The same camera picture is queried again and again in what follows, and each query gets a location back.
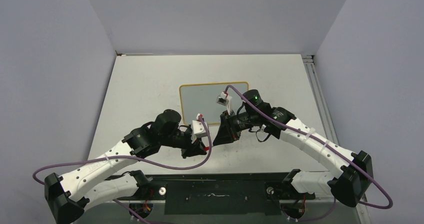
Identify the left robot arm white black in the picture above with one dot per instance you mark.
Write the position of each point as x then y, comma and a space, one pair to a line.
69, 195

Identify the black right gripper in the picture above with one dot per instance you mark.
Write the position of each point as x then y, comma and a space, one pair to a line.
227, 133

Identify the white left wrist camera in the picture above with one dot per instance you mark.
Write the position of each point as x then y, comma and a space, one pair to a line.
199, 129

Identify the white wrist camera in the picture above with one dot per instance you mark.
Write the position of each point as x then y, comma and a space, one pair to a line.
199, 129
225, 99

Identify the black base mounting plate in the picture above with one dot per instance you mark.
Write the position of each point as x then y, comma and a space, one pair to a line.
220, 194

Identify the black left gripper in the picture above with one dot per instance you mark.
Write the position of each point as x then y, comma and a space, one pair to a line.
192, 148

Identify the aluminium rail right side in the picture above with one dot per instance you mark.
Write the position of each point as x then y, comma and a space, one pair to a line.
330, 133

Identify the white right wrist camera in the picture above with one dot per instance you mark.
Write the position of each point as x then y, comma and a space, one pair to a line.
225, 99

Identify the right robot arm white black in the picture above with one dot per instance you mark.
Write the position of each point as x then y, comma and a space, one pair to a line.
347, 173

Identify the yellow framed whiteboard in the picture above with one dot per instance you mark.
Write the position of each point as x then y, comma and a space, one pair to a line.
201, 98

